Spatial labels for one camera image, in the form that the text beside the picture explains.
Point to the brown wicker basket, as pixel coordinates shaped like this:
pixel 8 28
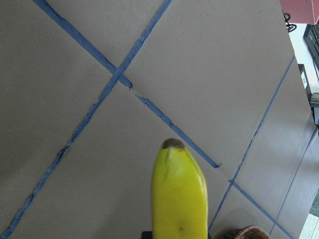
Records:
pixel 248 232

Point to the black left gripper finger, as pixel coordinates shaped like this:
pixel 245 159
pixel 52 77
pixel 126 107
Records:
pixel 147 235

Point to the pink bin of blocks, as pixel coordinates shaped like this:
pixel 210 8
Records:
pixel 301 11

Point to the black keyboard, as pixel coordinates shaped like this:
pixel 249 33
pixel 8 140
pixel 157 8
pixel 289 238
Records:
pixel 311 38

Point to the greenish yellow banana back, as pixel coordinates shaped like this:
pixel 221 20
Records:
pixel 179 197

